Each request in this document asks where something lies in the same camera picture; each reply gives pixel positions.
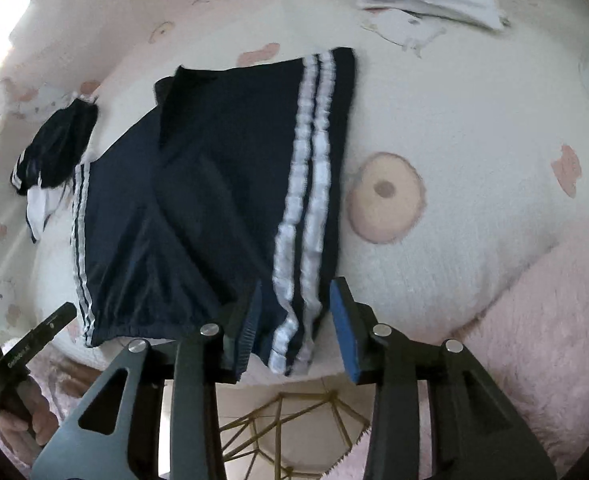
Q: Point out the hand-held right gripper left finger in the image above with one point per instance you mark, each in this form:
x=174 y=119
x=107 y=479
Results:
x=247 y=330

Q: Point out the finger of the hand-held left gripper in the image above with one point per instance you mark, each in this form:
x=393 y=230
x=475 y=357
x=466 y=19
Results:
x=49 y=327

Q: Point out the person's left hand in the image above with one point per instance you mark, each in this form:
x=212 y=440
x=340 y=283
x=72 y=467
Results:
x=42 y=410

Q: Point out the white shirt dark collar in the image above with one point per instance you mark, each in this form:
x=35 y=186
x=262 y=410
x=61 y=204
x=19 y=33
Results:
x=37 y=207

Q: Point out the pink cat-print blanket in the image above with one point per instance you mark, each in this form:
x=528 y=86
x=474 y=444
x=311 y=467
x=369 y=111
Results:
x=474 y=125

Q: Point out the navy white-striped pants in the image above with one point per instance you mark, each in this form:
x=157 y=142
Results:
x=199 y=185

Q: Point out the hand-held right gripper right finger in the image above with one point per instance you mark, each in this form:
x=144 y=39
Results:
x=344 y=330

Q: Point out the dark striped garment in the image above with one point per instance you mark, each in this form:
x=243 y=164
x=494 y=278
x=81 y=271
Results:
x=59 y=145

